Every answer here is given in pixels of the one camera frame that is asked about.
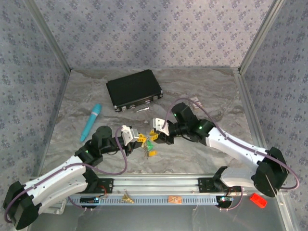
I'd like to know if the aluminium corner post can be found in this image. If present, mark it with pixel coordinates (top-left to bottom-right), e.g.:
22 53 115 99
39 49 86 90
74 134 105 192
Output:
24 0 73 72
238 0 286 74

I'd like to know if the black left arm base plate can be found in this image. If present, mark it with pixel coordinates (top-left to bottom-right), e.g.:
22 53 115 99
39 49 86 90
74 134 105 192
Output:
95 178 115 194

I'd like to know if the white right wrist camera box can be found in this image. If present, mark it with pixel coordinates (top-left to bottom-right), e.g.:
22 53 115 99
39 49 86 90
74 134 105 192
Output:
152 117 171 134

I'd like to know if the gold binder clip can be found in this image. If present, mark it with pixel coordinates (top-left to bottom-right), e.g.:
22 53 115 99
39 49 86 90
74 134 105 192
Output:
121 189 135 205

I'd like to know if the white metal bracket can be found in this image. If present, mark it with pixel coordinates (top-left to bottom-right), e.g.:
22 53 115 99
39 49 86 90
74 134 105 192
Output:
40 200 67 215

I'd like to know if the teal plastic pen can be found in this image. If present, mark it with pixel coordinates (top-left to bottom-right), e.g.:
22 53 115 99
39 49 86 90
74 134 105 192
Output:
79 103 103 142

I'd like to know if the orange printed tag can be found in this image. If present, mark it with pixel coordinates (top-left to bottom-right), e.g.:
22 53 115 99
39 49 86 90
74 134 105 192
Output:
167 195 183 205

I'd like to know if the long aluminium base rail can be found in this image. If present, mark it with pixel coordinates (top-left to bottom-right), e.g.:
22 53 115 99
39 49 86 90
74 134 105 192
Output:
26 173 289 196

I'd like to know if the black briefcase with metal handle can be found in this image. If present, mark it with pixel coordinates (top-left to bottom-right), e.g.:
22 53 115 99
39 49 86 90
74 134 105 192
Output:
106 69 164 113

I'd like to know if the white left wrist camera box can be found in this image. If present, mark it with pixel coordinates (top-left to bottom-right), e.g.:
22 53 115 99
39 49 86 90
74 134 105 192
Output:
120 125 140 146

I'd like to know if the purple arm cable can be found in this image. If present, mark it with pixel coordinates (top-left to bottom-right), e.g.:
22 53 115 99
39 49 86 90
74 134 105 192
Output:
4 126 129 223
165 97 301 213

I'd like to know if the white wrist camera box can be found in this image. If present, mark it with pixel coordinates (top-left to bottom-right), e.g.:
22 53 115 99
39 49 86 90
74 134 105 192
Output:
152 117 171 134
120 125 140 146

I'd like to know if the slotted blue-grey cable duct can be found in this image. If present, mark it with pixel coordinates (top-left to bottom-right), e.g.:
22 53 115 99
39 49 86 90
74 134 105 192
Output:
64 195 221 205

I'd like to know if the aluminium side rail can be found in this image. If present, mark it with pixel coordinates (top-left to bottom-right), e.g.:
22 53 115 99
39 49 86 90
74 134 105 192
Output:
232 68 275 175
36 68 73 176

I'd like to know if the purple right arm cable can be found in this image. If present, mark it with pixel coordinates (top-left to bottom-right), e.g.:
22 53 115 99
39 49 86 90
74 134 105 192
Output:
165 97 301 213

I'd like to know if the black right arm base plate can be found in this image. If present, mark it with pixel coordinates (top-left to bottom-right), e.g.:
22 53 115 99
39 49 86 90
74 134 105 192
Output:
197 177 243 193

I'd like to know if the red plastic block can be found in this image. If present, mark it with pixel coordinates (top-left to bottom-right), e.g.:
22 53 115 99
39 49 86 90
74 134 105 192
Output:
249 192 269 209

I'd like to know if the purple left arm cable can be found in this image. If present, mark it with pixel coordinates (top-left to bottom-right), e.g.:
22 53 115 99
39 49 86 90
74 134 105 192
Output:
4 126 129 223

